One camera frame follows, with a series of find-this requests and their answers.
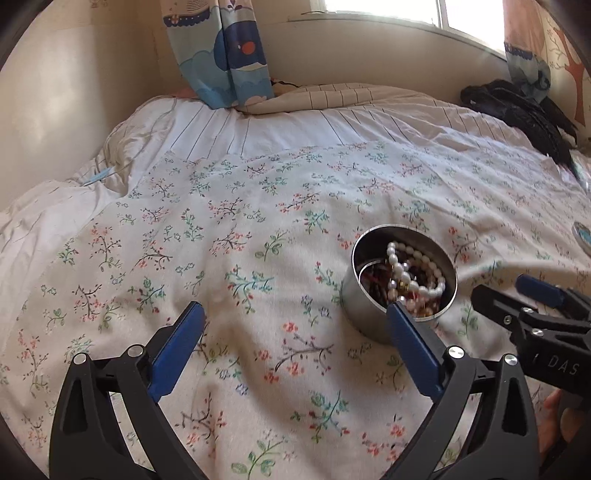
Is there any pink bead bracelet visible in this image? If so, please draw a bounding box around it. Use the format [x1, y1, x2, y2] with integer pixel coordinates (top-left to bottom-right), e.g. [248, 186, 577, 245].
[396, 294, 440, 319]

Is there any round silver metal tin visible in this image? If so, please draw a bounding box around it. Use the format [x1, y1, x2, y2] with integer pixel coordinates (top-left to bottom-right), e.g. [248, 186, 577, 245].
[342, 225, 459, 344]

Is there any white oval bead bracelet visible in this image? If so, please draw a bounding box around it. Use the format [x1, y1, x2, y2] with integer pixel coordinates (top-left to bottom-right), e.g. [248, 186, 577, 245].
[385, 241, 448, 301]

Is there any silver bangle bracelet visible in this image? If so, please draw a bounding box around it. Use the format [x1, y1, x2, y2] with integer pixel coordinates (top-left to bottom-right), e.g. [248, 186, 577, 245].
[355, 257, 394, 282]

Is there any person's right hand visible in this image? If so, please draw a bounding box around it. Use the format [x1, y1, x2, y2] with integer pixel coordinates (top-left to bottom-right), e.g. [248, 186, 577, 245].
[538, 389, 586, 458]

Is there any black jacket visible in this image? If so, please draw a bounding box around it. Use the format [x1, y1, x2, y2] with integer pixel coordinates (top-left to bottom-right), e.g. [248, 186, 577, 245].
[460, 79, 577, 169]

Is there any floral bed sheet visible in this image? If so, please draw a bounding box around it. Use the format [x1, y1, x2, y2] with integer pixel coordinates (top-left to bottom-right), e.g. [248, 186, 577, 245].
[1, 142, 590, 479]

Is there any tree mural wardrobe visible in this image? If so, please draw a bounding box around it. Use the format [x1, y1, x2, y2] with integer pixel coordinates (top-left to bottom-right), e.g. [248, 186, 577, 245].
[539, 1, 590, 149]

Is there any pink curtain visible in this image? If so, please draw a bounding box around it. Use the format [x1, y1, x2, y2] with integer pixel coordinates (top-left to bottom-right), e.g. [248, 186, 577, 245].
[503, 0, 551, 103]

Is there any window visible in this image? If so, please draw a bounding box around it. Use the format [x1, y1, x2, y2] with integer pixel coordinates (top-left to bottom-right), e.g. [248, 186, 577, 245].
[300, 0, 505, 56]

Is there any beige striped blanket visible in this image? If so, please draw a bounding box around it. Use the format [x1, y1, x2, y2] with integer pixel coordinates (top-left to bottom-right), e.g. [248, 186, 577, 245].
[238, 83, 436, 115]

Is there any white striped duvet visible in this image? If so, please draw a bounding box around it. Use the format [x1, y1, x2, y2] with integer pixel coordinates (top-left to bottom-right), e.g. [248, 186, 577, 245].
[0, 91, 555, 287]

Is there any blue cartoon curtain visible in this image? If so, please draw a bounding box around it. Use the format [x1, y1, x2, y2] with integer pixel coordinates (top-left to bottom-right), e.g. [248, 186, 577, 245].
[160, 0, 274, 109]

